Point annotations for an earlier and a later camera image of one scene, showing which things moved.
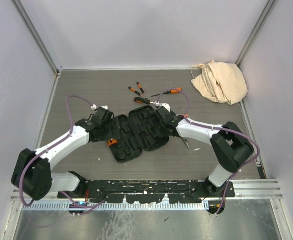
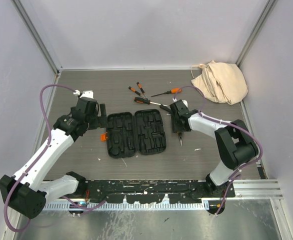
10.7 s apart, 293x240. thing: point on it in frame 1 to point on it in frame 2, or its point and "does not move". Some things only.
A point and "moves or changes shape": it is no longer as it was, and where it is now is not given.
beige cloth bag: (223, 83) does not move
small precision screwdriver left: (137, 92) does not move
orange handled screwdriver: (174, 91) does not move
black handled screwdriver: (140, 100) does not move
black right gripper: (156, 124) to (175, 128)
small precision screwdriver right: (140, 86) does not move
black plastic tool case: (137, 133) moves or changes shape
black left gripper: (113, 134) to (100, 120)
